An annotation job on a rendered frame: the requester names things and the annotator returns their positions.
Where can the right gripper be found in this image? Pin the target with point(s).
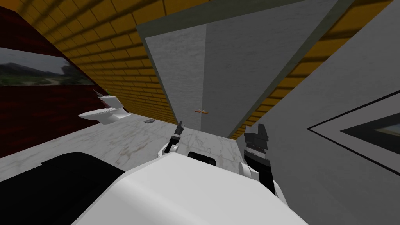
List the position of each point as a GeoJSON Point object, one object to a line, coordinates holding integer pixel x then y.
{"type": "Point", "coordinates": [256, 143]}

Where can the small grey flat object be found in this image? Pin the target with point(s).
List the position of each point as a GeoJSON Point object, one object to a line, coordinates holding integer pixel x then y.
{"type": "Point", "coordinates": [149, 121]}

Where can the white toilet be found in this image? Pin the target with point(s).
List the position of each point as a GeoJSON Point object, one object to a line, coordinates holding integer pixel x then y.
{"type": "Point", "coordinates": [106, 112]}

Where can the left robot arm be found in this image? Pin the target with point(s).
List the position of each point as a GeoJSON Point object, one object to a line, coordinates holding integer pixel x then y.
{"type": "Point", "coordinates": [56, 187]}

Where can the black framed wall picture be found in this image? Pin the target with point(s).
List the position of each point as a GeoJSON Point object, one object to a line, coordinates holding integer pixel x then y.
{"type": "Point", "coordinates": [368, 134]}

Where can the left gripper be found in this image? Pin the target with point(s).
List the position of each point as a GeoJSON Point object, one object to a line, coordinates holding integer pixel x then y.
{"type": "Point", "coordinates": [178, 131]}

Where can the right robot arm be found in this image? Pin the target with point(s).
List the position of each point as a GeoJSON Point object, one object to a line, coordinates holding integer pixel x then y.
{"type": "Point", "coordinates": [264, 172]}

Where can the grey door leaf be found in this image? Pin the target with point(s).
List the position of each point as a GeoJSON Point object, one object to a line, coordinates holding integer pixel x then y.
{"type": "Point", "coordinates": [243, 62]}

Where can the landscape window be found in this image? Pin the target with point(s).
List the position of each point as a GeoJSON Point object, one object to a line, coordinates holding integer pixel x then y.
{"type": "Point", "coordinates": [34, 68]}

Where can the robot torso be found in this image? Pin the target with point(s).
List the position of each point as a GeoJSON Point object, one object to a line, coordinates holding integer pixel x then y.
{"type": "Point", "coordinates": [187, 193]}

